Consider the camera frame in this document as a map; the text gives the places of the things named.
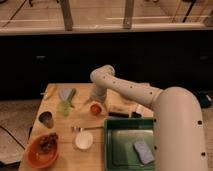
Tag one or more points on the green plastic toy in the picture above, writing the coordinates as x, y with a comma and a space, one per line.
63, 107

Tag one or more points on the grey metal cup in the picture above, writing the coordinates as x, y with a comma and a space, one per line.
46, 119

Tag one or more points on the orange bowl with food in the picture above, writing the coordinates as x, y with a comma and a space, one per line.
42, 152

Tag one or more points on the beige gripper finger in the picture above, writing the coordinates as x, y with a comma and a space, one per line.
89, 100
105, 106

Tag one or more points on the white ribbed gripper body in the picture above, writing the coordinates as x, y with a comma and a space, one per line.
98, 94

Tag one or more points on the small black object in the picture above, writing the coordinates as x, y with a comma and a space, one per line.
136, 115

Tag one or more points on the black marker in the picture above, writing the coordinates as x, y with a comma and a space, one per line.
121, 115

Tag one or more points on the blue sponge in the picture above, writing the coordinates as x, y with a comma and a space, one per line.
143, 151

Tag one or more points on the blue cloth piece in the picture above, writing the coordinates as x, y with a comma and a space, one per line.
64, 94

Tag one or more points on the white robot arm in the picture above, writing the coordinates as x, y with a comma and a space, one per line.
178, 123

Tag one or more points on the green plastic bin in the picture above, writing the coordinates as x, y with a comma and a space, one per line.
119, 137

